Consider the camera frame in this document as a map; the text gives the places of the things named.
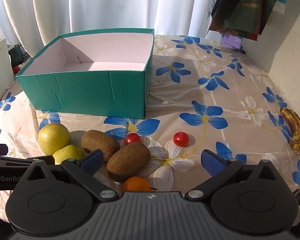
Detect brown kiwi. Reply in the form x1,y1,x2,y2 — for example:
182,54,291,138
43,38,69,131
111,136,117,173
107,142,152,182
81,130,120,162

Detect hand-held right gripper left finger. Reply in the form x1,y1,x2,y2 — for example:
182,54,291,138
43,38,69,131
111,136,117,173
27,149,118,202

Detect dark green container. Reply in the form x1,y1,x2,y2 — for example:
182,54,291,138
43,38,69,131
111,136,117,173
9,44,25,67

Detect yellow apple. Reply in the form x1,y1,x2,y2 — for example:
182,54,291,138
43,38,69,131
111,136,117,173
38,123,71,155

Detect orange mandarin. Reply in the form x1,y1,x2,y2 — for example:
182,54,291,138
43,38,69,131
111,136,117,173
122,176,152,192

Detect dark green hanging bag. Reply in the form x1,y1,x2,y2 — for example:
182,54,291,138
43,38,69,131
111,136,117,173
212,0,300,40

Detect teal cardboard box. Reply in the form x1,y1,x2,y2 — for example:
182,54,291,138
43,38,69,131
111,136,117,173
16,28,155,119

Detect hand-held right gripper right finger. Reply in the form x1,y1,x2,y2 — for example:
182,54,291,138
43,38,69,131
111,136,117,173
185,149,280,200

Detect yellow-green pear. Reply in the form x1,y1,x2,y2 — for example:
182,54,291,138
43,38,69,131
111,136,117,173
52,145,85,165

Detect overripe banana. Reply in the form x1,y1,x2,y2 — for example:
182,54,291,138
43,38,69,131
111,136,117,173
280,107,300,155

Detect purple paper box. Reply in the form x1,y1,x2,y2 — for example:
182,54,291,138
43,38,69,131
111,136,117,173
220,32,242,48

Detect brown patterned bag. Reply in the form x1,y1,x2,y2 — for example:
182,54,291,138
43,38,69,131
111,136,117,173
207,17,260,42

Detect white curtain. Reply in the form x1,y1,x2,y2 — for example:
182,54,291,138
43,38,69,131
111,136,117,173
0,0,217,64

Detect blue floral tablecloth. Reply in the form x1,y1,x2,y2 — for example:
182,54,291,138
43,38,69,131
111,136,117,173
0,35,300,233

